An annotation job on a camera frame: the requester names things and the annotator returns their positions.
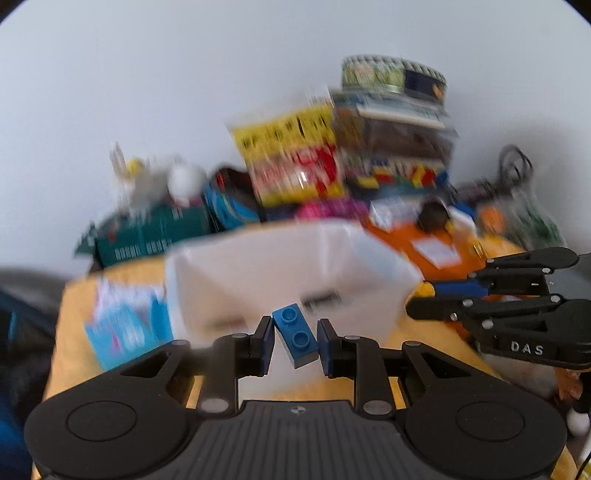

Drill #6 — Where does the clear toy bricks container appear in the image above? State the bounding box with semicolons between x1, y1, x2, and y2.
331;89;458;191

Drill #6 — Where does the orange cardboard box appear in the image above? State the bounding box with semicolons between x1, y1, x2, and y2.
363;220;485;281

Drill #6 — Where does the blue small brick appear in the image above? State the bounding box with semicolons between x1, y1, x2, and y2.
271;304;320;369

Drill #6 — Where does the dark green crate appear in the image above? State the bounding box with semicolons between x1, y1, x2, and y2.
74;204;215;268

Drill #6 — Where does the yellow red snack bag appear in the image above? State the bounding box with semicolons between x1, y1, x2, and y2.
228;98;345;208

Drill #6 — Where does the round decorated tin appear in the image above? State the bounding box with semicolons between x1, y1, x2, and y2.
342;55;448;105

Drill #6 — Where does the white plastic bag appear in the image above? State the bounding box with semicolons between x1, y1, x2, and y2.
109;142;207;215

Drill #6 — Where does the light blue small box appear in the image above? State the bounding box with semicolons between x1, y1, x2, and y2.
84;279;173;370

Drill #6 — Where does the blue black fabric bag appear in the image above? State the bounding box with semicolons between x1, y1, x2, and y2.
1;268;66;479

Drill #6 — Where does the white plastic storage bin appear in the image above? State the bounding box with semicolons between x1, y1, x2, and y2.
165;220;423;345

